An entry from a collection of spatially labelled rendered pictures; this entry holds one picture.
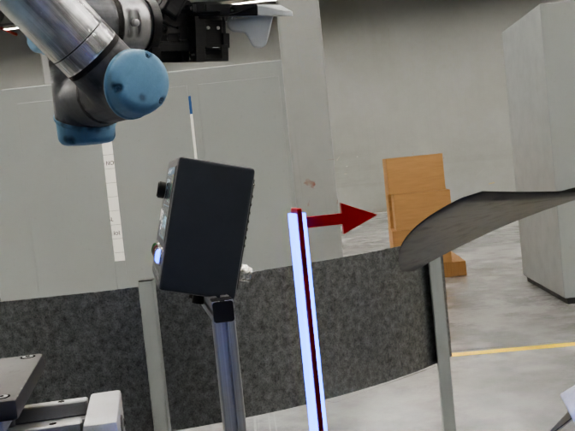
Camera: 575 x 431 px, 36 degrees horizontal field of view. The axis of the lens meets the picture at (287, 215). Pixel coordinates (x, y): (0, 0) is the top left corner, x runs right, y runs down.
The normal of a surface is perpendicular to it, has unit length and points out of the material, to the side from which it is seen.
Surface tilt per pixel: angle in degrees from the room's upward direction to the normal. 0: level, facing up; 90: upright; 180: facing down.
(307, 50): 90
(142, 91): 90
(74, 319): 90
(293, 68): 90
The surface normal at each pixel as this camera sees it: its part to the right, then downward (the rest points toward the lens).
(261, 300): 0.39, 0.01
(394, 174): -0.02, 0.05
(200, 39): 0.58, 0.12
